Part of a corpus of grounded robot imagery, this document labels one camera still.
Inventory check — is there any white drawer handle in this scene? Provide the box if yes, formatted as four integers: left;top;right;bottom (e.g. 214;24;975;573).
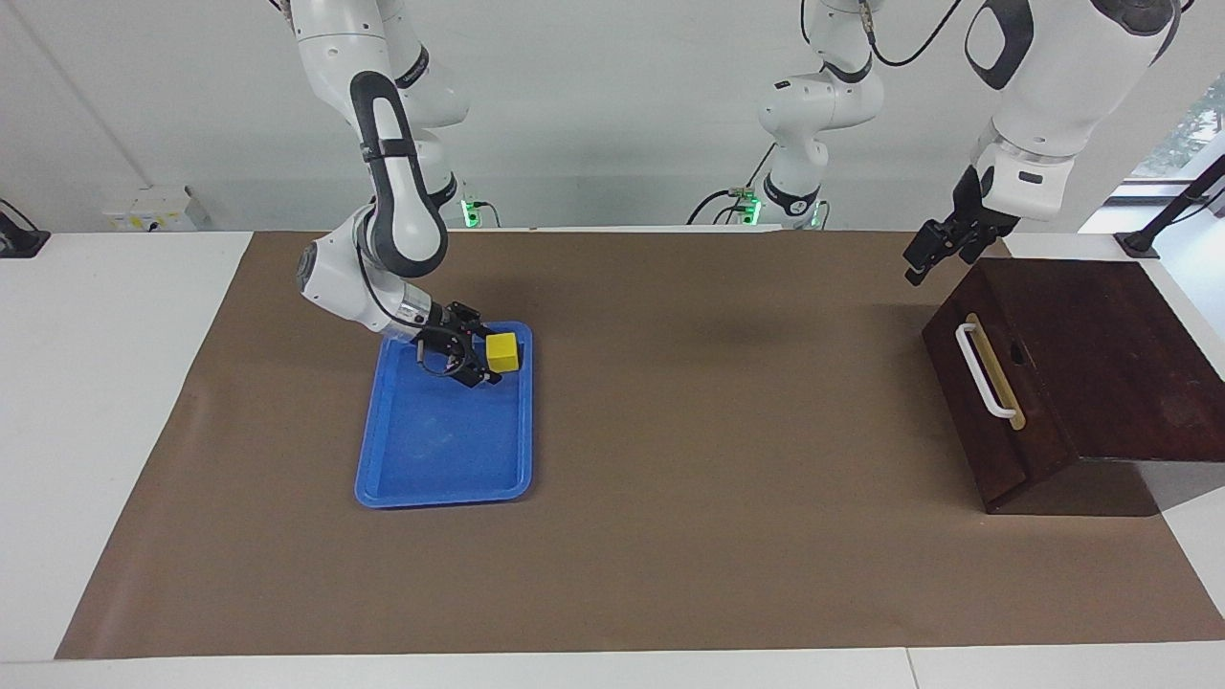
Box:
954;322;1018;420

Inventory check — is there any brown table mat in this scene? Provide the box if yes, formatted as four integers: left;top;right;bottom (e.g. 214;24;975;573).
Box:
55;229;1225;661

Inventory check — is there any black clamp stand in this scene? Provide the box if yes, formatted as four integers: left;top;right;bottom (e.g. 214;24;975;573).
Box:
1114;153;1225;260

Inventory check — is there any black left base cable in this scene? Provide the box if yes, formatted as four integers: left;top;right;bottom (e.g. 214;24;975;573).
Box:
687;142;778;229

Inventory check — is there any dark brown wooden cabinet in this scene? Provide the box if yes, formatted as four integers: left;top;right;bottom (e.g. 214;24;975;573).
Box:
921;256;1225;517

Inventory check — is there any white wall outlet box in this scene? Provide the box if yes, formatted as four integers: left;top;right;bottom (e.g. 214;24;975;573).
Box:
102;186;211;233

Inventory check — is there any black desk mount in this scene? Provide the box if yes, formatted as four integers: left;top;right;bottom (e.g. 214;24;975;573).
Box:
0;198;52;258

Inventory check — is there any dark wooden drawer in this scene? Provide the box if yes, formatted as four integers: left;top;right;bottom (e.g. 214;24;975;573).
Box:
930;258;1081;491

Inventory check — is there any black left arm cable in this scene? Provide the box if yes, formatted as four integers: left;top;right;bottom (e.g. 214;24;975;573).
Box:
800;0;964;69

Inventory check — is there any blue plastic tray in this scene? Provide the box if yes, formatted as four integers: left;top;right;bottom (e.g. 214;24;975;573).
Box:
353;321;535;510

